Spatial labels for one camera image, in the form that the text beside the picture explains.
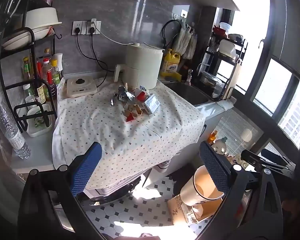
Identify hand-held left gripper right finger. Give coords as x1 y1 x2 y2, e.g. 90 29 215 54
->
197 141 283 240

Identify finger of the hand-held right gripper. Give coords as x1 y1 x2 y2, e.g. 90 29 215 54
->
241 149 290 174
261 148 297 166

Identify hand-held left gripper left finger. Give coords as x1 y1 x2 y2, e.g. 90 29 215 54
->
17 142 103 240

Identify paper cup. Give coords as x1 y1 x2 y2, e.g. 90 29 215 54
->
180 165 225 207

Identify silver foil wrapper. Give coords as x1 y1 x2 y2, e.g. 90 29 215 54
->
117 86 136 102

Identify white figure toy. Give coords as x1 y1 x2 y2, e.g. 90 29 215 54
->
214 136 229 156

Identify floral white tablecloth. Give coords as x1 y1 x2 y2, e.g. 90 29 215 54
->
52 76 207 190

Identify cardboard box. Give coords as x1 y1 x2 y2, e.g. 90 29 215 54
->
167 194 215 225

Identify white plastic tray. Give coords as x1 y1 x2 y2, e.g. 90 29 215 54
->
27 104 53 137

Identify green printed packet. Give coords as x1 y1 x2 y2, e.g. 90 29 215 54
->
34 116 47 128

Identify crumpled brown paper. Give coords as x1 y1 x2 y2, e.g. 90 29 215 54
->
124 103 144 118

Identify cream kettle heating base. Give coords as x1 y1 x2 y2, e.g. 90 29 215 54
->
66 77 98 98

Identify steel sink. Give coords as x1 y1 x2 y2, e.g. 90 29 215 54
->
162 80 213 107

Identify cream cutting board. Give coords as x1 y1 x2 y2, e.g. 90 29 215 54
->
226 59 243 101

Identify clear water bottle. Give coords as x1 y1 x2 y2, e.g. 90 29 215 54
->
0 95 32 160

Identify white labelled packet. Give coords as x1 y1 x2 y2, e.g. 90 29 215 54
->
143 94 161 115

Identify glass lidded pot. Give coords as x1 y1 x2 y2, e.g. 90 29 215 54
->
200 71 225 86

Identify white cap plastic jar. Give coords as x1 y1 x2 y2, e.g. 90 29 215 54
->
23 84 37 110

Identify crumpled white plastic wrapper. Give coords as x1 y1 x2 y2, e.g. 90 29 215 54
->
139 85 153 98

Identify red label oil bottle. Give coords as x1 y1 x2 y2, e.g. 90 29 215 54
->
41 58 58 98

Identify yellow cap green label bottle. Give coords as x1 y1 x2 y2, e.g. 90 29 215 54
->
51 59 61 85

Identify black dish rack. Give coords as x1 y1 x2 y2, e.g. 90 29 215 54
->
192 29 248 101

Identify yellow detergent jug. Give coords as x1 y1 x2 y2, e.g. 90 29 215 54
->
161 49 182 82

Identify white pot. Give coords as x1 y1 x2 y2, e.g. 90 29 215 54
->
219 39 237 58

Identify cream air fryer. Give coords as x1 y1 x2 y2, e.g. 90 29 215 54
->
114 43 165 90

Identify small green label sauce bottle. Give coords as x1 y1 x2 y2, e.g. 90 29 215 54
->
22 56 32 80

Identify black kitchen shelf rack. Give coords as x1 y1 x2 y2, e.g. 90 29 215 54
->
0 0 63 133

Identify hanging plastic bags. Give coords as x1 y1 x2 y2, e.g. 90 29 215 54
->
172 24 198 59

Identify white plate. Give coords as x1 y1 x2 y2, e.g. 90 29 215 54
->
2 29 33 50

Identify large white bowl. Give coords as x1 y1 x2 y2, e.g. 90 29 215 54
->
24 7 63 31

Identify black wire holder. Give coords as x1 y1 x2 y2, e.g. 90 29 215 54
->
13 102 58 133

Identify black power cable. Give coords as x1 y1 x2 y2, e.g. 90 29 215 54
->
89 27 115 78
76 27 109 89

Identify white charger cable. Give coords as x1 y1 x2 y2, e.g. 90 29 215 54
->
91 18 140 46

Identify white double wall socket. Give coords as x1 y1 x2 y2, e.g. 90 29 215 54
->
86 20 102 35

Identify looped black cable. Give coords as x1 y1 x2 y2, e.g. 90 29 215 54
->
161 19 182 49

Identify metal wall hook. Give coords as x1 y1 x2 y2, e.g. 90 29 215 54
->
172 9 188 21

